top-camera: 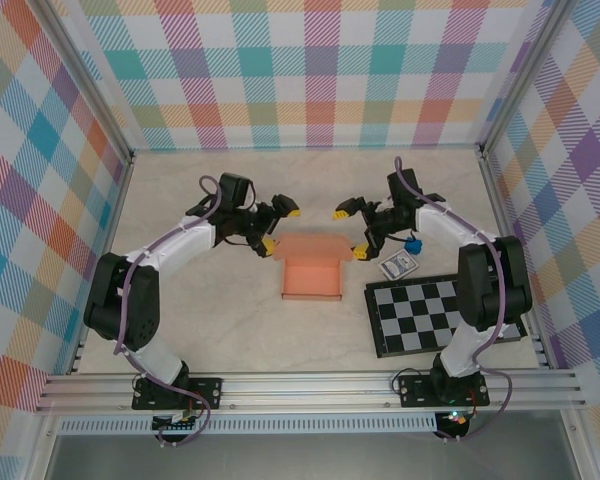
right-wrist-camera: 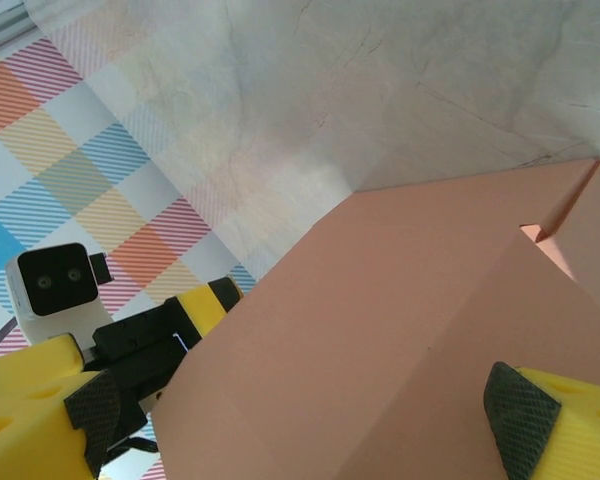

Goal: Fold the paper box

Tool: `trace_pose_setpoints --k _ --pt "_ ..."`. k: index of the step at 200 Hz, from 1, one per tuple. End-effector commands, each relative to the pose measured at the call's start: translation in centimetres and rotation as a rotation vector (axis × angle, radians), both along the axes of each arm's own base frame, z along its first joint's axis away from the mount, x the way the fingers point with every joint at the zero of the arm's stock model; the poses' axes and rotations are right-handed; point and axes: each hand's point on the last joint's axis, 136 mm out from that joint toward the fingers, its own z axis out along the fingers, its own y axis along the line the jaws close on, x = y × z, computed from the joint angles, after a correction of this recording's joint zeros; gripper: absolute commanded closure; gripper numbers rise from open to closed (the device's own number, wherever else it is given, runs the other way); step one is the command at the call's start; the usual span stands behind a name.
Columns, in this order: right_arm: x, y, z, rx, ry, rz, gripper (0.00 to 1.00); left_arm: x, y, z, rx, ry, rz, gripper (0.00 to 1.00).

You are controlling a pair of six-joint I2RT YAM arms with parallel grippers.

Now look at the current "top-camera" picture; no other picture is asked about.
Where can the orange paper box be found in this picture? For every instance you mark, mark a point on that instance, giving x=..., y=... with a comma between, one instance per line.
x=310, y=275

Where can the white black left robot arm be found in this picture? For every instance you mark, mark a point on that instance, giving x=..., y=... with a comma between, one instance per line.
x=180, y=245

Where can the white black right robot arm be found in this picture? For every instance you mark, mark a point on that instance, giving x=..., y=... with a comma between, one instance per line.
x=440, y=225

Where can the small white blue card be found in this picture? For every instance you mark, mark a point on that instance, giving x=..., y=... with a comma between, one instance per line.
x=397, y=265

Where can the black grey checkerboard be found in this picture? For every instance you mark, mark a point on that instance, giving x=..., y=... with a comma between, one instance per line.
x=405, y=325

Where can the small controller board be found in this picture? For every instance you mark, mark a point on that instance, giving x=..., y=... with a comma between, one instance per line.
x=457, y=419
x=177, y=422

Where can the grey metal shelf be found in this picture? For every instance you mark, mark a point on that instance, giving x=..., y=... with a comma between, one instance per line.
x=305, y=460

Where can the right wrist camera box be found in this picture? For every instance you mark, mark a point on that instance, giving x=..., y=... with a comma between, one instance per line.
x=405, y=187

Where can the aluminium side rail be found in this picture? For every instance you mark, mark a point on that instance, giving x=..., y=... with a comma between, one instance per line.
x=512, y=220

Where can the aluminium mounting rail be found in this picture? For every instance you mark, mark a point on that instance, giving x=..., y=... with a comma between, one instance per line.
x=305, y=392

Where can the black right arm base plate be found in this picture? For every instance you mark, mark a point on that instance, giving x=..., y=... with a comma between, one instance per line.
x=415, y=392

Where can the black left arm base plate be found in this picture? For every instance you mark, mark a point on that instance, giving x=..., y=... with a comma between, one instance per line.
x=210, y=392

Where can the aluminium frame post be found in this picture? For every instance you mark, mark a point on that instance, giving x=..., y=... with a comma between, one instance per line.
x=95, y=90
x=520, y=75

